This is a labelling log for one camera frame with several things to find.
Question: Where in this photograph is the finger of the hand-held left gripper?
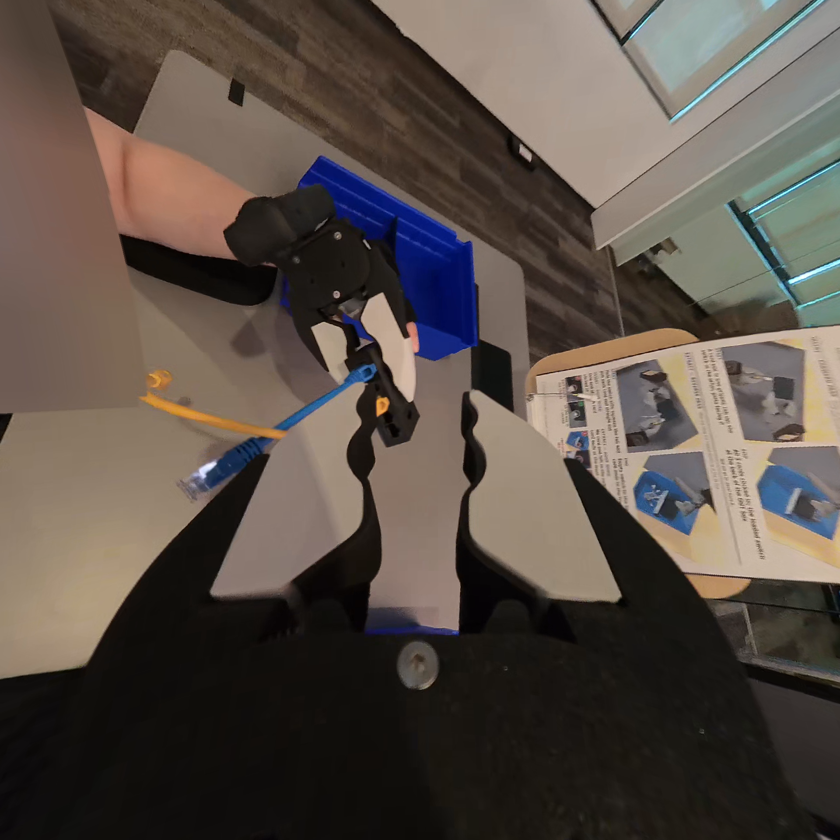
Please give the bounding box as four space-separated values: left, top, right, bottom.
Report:
360 292 419 403
310 320 361 385

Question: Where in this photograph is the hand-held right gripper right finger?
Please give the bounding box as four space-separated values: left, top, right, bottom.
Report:
456 390 624 632

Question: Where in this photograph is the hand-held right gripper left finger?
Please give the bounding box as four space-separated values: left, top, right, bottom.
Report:
209 392 384 632

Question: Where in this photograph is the blue ethernet cable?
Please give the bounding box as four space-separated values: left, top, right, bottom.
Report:
176 363 380 505

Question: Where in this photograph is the black network switch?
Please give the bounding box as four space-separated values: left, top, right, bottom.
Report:
344 343 421 449

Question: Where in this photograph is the yellow ethernet cable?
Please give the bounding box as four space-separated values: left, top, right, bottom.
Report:
139 369 391 442

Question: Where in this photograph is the person's left forearm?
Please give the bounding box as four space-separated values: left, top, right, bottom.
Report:
84 107 277 265

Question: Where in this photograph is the black desk panel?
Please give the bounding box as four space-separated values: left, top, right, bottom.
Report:
470 340 514 413

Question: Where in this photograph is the instruction sheet board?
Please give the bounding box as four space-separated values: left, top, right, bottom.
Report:
524 327 840 599

